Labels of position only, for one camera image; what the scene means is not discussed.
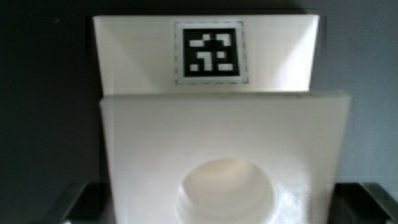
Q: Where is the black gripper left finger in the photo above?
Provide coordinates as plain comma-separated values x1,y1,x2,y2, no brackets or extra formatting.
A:
34,182,109,224

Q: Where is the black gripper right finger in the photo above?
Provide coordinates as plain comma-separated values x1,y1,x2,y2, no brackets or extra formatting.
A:
333,183,398,224

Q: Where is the white lamp base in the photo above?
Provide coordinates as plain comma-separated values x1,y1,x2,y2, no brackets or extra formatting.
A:
95,14,351,224

